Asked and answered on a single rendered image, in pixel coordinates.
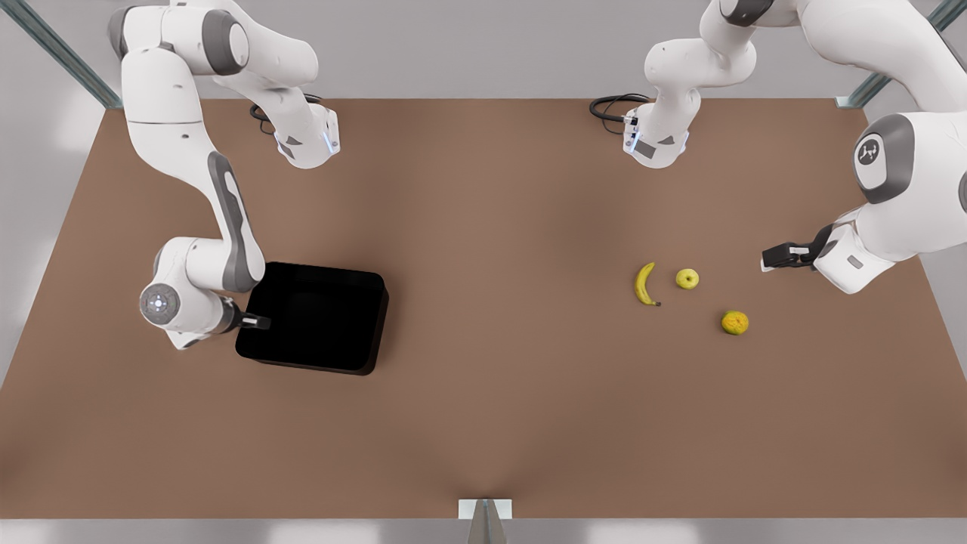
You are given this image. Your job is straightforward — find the black storage box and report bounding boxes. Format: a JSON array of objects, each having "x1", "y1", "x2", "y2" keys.
[{"x1": 235, "y1": 261, "x2": 391, "y2": 377}]

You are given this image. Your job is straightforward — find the yellow banana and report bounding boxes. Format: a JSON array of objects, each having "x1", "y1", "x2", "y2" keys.
[{"x1": 635, "y1": 261, "x2": 663, "y2": 308}]

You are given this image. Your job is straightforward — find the silver frame post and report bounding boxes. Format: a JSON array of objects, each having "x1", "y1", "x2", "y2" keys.
[
  {"x1": 0, "y1": 0, "x2": 123, "y2": 111},
  {"x1": 834, "y1": 0, "x2": 967, "y2": 110},
  {"x1": 458, "y1": 498, "x2": 514, "y2": 544}
]

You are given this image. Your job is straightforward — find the black cable loop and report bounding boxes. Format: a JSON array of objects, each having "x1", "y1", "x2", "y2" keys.
[
  {"x1": 589, "y1": 94, "x2": 653, "y2": 138},
  {"x1": 249, "y1": 93, "x2": 325, "y2": 138}
]

